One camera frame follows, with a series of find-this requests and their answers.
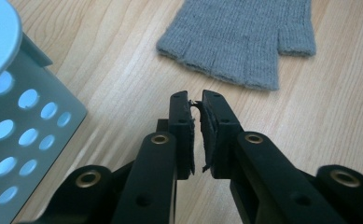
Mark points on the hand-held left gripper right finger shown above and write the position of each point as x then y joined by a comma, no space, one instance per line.
221,137

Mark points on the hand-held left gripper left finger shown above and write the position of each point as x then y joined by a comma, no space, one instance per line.
182,137

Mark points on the grey knit fingerless glove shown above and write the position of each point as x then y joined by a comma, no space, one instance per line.
235,40

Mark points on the blue perforated plastic basket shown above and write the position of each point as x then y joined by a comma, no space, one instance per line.
20,130

